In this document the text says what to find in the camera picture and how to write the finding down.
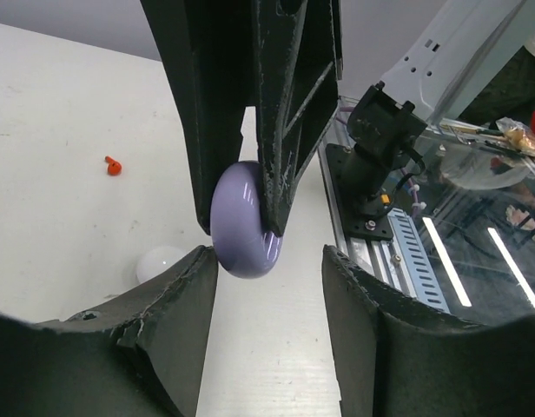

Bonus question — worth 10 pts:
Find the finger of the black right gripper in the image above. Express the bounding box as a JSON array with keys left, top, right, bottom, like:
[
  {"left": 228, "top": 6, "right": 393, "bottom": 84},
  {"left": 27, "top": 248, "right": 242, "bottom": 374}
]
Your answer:
[
  {"left": 142, "top": 1, "right": 253, "bottom": 233},
  {"left": 252, "top": 1, "right": 341, "bottom": 236}
]

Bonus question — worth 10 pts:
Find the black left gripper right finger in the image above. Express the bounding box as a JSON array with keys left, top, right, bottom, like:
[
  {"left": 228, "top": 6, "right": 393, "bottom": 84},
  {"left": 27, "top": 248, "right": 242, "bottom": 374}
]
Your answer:
[{"left": 322, "top": 246, "right": 535, "bottom": 416}]

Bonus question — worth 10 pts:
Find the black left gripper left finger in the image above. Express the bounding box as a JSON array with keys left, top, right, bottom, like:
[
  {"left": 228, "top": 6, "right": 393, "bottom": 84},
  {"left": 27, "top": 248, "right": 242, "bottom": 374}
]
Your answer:
[{"left": 0, "top": 246, "right": 218, "bottom": 416}]

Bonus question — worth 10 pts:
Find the white earbud charging case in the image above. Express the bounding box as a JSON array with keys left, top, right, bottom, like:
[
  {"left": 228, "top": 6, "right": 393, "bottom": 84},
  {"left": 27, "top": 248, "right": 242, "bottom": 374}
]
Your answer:
[{"left": 135, "top": 246, "right": 186, "bottom": 284}]

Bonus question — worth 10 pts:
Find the purple earbud charging case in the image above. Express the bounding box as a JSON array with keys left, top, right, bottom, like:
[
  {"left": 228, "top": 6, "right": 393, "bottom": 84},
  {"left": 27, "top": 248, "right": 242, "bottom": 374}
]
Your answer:
[{"left": 210, "top": 161, "right": 283, "bottom": 279}]

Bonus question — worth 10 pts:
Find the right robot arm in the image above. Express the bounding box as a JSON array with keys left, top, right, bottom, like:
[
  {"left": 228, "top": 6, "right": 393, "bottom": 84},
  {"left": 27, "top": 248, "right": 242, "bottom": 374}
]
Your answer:
[{"left": 142, "top": 1, "right": 535, "bottom": 235}]

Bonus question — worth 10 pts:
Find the orange earbud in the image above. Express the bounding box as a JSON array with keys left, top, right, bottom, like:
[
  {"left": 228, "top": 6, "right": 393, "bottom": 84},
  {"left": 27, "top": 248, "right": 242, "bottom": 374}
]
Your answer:
[{"left": 104, "top": 156, "right": 122, "bottom": 176}]

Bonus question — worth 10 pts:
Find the clutter under glass table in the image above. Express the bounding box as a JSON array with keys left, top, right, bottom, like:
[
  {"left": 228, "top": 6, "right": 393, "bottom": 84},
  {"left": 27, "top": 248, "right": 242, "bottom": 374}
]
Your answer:
[{"left": 433, "top": 43, "right": 535, "bottom": 230}]

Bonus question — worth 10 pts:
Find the white slotted cable duct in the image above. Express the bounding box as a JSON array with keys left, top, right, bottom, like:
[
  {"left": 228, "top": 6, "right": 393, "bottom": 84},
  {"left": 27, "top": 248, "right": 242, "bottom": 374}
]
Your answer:
[{"left": 387, "top": 208, "right": 450, "bottom": 314}]

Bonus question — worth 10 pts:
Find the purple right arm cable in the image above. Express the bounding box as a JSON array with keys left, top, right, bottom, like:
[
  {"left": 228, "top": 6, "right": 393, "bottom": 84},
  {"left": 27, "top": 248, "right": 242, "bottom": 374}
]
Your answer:
[{"left": 339, "top": 102, "right": 427, "bottom": 218}]

